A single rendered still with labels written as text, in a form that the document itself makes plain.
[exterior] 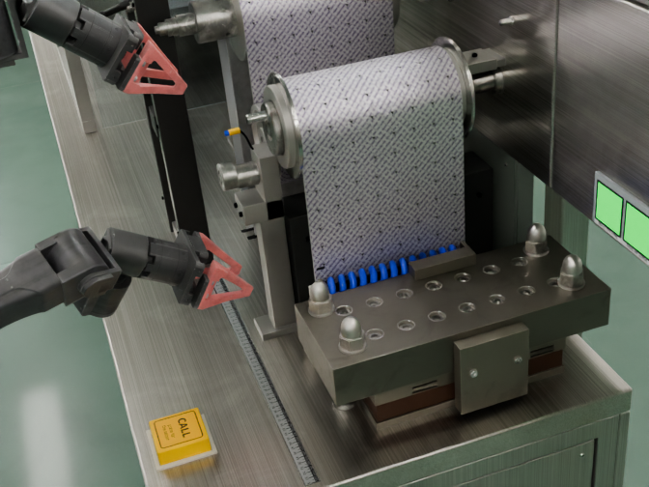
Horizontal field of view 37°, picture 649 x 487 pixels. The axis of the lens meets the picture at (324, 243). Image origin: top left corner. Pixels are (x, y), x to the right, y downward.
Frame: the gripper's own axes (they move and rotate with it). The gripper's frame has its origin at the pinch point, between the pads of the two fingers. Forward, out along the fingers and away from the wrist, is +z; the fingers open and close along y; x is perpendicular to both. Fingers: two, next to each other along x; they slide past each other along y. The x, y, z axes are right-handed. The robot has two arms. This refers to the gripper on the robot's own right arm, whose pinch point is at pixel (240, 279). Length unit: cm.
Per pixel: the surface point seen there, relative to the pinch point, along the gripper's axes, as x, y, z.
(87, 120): -17, -102, -3
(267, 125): 20.5, -6.2, -2.8
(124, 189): -19, -69, 1
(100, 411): -105, -115, 32
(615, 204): 33, 26, 29
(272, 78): 26.5, -7.9, -3.9
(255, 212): 7.7, -6.7, 1.1
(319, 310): 2.3, 8.9, 8.3
